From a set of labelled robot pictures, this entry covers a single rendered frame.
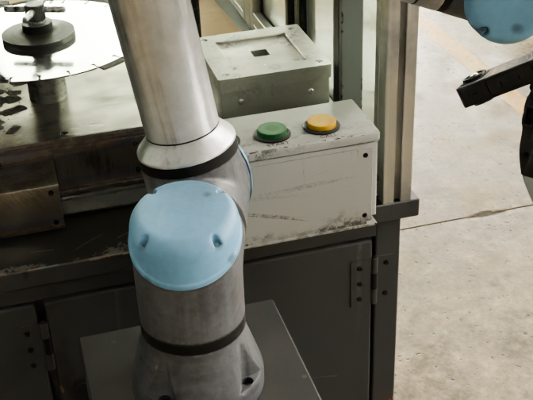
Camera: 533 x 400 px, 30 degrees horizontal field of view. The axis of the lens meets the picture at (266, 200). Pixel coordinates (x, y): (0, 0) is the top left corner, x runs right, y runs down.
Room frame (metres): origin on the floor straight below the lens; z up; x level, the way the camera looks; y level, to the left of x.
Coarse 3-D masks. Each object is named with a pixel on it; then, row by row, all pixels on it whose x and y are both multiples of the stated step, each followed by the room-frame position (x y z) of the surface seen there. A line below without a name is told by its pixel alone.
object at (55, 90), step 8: (40, 80) 1.42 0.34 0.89; (48, 80) 1.42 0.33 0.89; (56, 80) 1.43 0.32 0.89; (64, 80) 1.45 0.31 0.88; (32, 88) 1.43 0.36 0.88; (40, 88) 1.42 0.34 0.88; (48, 88) 1.42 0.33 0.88; (56, 88) 1.43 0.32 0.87; (64, 88) 1.44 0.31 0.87; (32, 96) 1.43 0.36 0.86; (40, 96) 1.42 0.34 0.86; (48, 96) 1.42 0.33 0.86; (56, 96) 1.43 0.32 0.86; (64, 96) 1.44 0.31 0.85
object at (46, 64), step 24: (72, 0) 1.61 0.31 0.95; (0, 24) 1.51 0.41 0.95; (96, 24) 1.50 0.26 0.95; (0, 48) 1.41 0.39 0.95; (72, 48) 1.40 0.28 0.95; (96, 48) 1.39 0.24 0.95; (120, 48) 1.39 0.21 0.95; (0, 72) 1.32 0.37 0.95; (24, 72) 1.32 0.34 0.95; (48, 72) 1.31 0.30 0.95; (72, 72) 1.31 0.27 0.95
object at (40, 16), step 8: (40, 0) 1.48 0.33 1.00; (8, 8) 1.45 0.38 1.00; (16, 8) 1.45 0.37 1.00; (24, 8) 1.45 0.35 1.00; (32, 8) 1.44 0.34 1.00; (40, 8) 1.44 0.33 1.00; (48, 8) 1.44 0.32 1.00; (56, 8) 1.44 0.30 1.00; (64, 8) 1.44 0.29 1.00; (24, 16) 1.41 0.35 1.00; (32, 16) 1.42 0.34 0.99; (40, 16) 1.44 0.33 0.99; (32, 24) 1.44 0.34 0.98
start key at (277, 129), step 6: (264, 126) 1.20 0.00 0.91; (270, 126) 1.20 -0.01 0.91; (276, 126) 1.20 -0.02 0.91; (282, 126) 1.20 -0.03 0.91; (258, 132) 1.19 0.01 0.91; (264, 132) 1.18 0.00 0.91; (270, 132) 1.18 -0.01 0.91; (276, 132) 1.18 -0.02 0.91; (282, 132) 1.18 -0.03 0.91; (264, 138) 1.18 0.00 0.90; (270, 138) 1.17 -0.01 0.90; (276, 138) 1.17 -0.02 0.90
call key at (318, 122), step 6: (318, 114) 1.23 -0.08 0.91; (324, 114) 1.23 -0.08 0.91; (312, 120) 1.21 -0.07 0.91; (318, 120) 1.21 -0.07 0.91; (324, 120) 1.21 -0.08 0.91; (330, 120) 1.21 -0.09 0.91; (312, 126) 1.20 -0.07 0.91; (318, 126) 1.19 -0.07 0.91; (324, 126) 1.19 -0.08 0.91; (330, 126) 1.19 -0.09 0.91
